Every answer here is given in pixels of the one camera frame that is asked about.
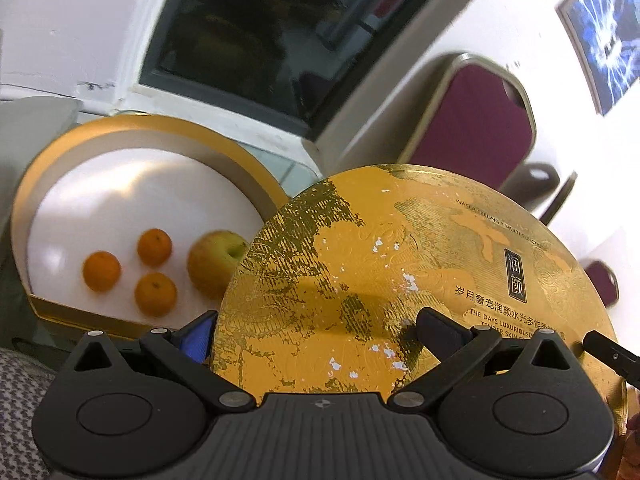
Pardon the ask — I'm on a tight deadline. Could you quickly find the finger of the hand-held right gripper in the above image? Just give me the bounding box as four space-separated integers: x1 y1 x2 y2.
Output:
582 330 640 391

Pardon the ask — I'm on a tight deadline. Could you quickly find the round gold box white foam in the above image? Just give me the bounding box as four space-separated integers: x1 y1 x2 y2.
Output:
11 114 286 338

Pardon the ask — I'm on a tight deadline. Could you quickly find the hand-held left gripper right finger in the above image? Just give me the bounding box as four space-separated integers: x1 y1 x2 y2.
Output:
390 308 581 413

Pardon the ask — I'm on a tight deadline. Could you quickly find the grey patterned cloth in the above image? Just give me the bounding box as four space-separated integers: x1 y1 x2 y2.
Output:
0 347 56 480

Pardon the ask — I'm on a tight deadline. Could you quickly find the orange mandarin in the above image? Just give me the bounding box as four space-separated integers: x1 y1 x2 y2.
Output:
137 228 173 267
134 272 178 317
82 251 122 293

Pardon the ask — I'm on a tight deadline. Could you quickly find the blue wall picture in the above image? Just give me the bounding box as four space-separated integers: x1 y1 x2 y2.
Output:
555 0 640 117

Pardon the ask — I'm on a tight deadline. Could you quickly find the yellow-red apple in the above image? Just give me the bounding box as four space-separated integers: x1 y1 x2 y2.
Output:
187 230 249 301

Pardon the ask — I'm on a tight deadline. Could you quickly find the round gold lid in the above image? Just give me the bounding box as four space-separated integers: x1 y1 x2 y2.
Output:
210 162 628 436

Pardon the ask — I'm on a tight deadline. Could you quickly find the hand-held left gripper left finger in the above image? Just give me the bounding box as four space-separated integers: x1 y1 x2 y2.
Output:
72 310 258 413

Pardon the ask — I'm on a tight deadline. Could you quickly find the dark window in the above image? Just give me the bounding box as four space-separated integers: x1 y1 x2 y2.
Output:
137 0 511 143

